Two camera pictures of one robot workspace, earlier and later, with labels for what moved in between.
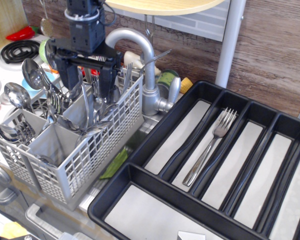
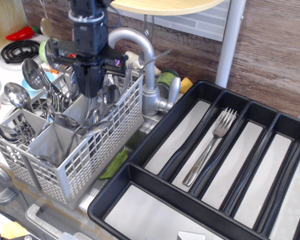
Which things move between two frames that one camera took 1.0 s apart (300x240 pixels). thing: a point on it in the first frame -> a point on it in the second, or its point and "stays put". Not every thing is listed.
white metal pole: x=230 y=42 stays put
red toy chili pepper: x=27 y=33 stays put
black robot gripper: x=88 y=20 -> x=90 y=46
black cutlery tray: x=253 y=183 stays put
